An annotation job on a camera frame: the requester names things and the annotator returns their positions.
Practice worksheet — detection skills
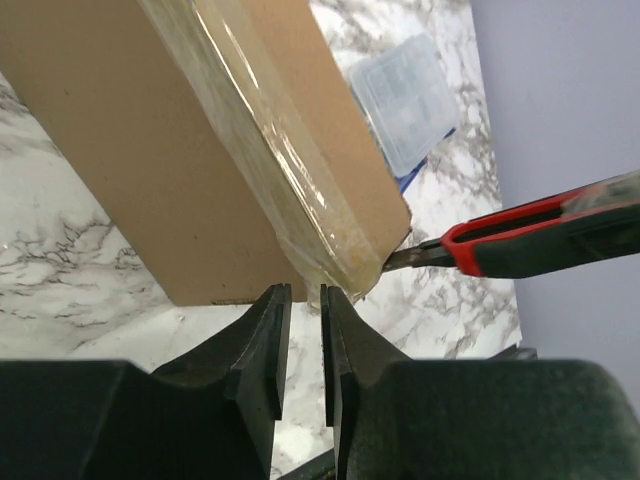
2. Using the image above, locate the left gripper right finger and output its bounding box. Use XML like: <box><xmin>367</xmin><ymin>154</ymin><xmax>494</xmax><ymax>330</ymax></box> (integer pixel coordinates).
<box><xmin>321</xmin><ymin>286</ymin><xmax>639</xmax><ymax>479</ymax></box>

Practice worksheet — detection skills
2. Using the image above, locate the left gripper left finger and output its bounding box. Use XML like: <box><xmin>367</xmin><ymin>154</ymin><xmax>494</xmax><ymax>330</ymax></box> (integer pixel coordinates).
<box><xmin>1</xmin><ymin>284</ymin><xmax>292</xmax><ymax>479</ymax></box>

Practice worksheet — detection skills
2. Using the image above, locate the brown cardboard express box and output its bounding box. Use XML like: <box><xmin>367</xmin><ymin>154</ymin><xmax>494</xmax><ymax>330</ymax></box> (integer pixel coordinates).
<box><xmin>1</xmin><ymin>1</ymin><xmax>411</xmax><ymax>306</ymax></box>

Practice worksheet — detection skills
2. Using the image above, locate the red black utility knife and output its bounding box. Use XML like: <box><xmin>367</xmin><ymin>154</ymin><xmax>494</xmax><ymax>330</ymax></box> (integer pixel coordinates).
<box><xmin>383</xmin><ymin>171</ymin><xmax>639</xmax><ymax>279</ymax></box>

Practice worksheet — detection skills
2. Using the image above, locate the clear plastic container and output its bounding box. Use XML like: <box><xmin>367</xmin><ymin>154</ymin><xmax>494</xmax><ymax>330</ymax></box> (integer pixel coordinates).
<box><xmin>347</xmin><ymin>33</ymin><xmax>459</xmax><ymax>179</ymax></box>

